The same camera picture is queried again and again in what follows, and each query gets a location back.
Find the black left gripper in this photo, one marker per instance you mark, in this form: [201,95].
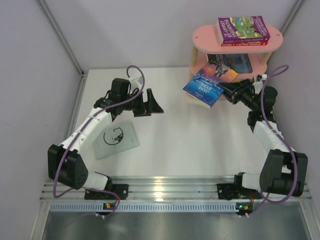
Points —
[152,106]

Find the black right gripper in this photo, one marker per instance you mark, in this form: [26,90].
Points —
[237,89]

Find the blue Jane Eyre book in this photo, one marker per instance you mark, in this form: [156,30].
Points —
[205,84]

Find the dark blue Nineteen Eighty-Four book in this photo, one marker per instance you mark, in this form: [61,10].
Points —
[240,62]

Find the grey-green file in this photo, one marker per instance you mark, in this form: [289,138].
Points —
[115,139]

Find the red 13-Storey Treehouse book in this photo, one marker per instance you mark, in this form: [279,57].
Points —
[242,44]

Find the purple 117-Storey Treehouse book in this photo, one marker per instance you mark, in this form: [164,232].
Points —
[242,29]

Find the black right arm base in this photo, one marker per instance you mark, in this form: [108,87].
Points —
[235,190]

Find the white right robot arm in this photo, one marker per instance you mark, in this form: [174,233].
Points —
[284,170]

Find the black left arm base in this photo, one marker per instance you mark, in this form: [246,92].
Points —
[121,190]

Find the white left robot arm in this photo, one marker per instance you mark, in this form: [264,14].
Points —
[65,161]

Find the pink three-tier shelf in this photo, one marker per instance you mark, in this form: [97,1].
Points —
[206,41]

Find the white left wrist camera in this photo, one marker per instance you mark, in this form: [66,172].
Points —
[136,80]

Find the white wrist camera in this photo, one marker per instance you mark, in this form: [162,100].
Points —
[136,80]
[258,80]

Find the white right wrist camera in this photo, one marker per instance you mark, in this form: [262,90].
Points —
[258,80]

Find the aluminium mounting rail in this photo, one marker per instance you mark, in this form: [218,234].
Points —
[155,188]

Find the perforated grey cable duct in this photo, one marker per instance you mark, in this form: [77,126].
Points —
[143,207]

